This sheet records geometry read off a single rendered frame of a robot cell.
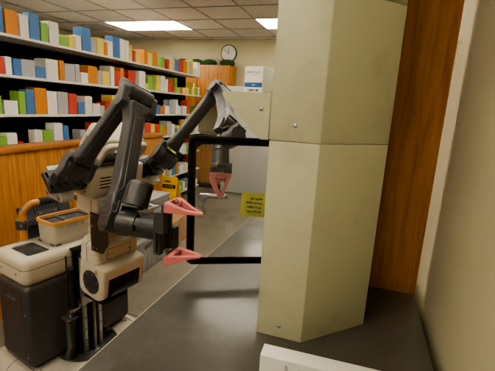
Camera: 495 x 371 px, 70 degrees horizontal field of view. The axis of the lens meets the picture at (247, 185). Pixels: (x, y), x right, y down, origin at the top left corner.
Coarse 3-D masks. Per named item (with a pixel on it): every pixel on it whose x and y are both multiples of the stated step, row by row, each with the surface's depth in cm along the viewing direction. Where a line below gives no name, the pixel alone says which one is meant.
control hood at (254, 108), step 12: (228, 96) 78; (240, 96) 78; (252, 96) 77; (264, 96) 76; (240, 108) 78; (252, 108) 77; (264, 108) 76; (252, 120) 78; (264, 120) 77; (264, 132) 77
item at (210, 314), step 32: (192, 288) 107; (224, 288) 108; (256, 288) 109; (160, 320) 90; (192, 320) 91; (224, 320) 91; (256, 320) 92; (384, 320) 95; (416, 320) 96; (128, 352) 78; (160, 352) 79; (192, 352) 79; (224, 352) 80; (256, 352) 80; (320, 352) 81; (352, 352) 82; (384, 352) 83; (416, 352) 83
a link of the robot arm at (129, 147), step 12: (120, 96) 98; (132, 108) 98; (144, 108) 101; (156, 108) 105; (132, 120) 97; (144, 120) 100; (132, 132) 95; (120, 144) 95; (132, 144) 94; (120, 156) 93; (132, 156) 93; (120, 168) 90; (132, 168) 92; (120, 180) 89; (108, 192) 90; (120, 192) 87; (108, 204) 86; (108, 228) 84
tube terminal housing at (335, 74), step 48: (288, 0) 71; (336, 0) 68; (384, 0) 74; (288, 48) 72; (336, 48) 71; (384, 48) 76; (288, 96) 74; (336, 96) 73; (384, 96) 79; (288, 144) 76; (336, 144) 76; (384, 144) 83; (288, 192) 78; (336, 192) 79; (288, 240) 80; (336, 240) 82; (288, 288) 83; (336, 288) 86; (288, 336) 85
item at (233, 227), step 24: (216, 168) 105; (240, 168) 106; (264, 168) 107; (216, 192) 107; (240, 192) 108; (264, 192) 109; (216, 216) 109; (240, 216) 110; (216, 240) 110; (240, 240) 112
